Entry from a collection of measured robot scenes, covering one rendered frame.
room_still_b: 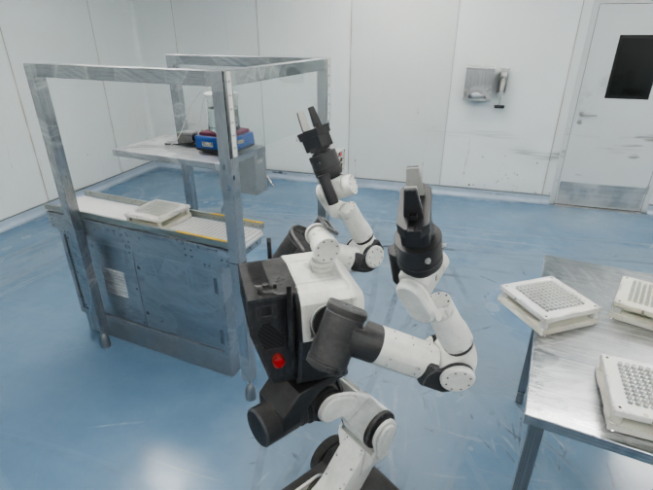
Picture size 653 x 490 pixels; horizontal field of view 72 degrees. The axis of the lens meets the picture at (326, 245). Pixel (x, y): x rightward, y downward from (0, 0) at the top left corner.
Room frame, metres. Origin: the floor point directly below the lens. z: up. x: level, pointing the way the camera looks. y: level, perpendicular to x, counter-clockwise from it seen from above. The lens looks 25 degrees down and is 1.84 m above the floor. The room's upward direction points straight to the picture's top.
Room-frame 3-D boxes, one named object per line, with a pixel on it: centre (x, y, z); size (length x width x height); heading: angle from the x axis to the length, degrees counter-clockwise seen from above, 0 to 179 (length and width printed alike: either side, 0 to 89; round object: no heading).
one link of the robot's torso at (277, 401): (0.99, 0.09, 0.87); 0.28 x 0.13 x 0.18; 129
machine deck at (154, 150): (2.17, 0.66, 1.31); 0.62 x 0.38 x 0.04; 66
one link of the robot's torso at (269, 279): (1.03, 0.07, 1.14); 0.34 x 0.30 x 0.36; 16
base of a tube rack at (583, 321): (1.42, -0.83, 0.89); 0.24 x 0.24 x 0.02; 17
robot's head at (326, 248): (1.04, 0.01, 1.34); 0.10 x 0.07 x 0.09; 16
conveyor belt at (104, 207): (2.34, 1.00, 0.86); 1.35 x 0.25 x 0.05; 66
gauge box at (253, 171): (2.22, 0.42, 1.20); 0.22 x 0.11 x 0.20; 66
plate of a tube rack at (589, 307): (1.42, -0.83, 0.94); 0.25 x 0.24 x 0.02; 107
